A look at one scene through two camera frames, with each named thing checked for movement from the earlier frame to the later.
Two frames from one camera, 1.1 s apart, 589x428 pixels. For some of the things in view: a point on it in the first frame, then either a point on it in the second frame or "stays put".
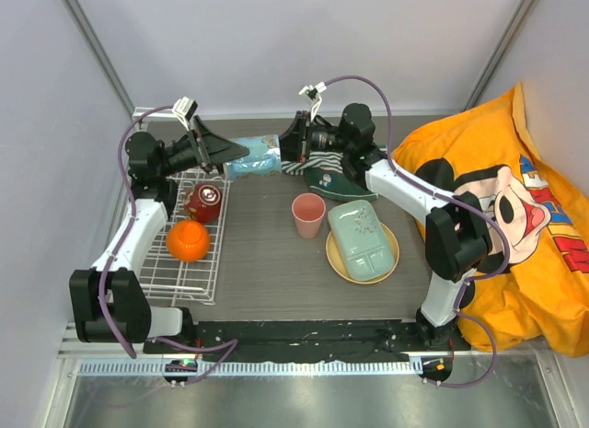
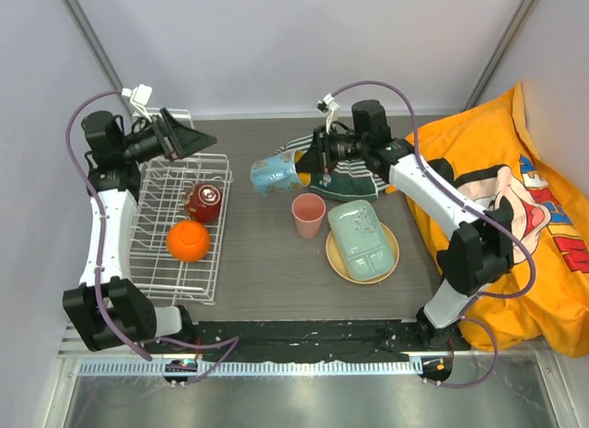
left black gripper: x=210 y=150 -> x=176 y=140
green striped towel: x=325 y=177 stays put
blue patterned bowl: x=263 y=157 -> x=274 y=174
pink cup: x=307 y=210 stays put
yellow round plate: x=335 y=263 stays put
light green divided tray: x=362 y=238 stays put
